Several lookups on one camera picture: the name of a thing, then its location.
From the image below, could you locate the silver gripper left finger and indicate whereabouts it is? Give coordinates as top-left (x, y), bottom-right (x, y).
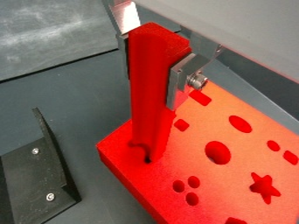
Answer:
top-left (101, 0), bottom-right (140, 76)

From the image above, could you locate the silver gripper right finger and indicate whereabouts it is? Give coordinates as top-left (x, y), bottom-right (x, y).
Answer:
top-left (165, 34), bottom-right (222, 111)

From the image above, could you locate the tall red arch peg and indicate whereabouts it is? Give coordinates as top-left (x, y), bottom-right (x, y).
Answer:
top-left (128, 23), bottom-right (190, 162)

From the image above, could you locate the red shape sorting board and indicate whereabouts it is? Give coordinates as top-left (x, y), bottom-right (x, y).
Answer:
top-left (97, 83), bottom-right (299, 224)

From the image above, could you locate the black curved holder bracket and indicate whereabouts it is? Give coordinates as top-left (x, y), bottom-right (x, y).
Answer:
top-left (0, 108), bottom-right (81, 224)

